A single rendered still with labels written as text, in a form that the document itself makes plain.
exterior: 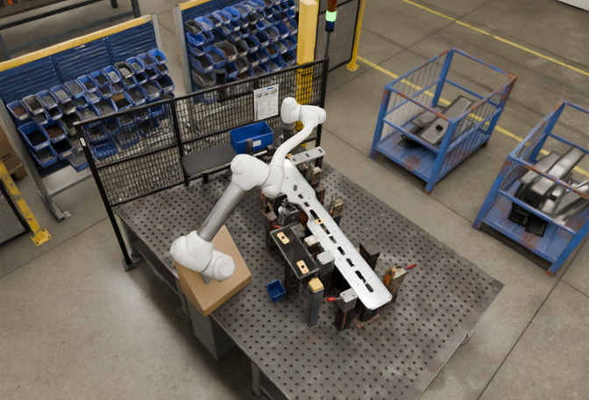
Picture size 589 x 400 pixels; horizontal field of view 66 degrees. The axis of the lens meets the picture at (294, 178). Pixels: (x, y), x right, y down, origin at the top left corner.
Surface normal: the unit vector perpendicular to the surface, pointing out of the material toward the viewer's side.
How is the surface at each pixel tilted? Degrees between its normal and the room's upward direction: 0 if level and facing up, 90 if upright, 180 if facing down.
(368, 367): 0
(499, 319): 0
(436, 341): 0
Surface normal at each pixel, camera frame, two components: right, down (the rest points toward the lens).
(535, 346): 0.04, -0.71
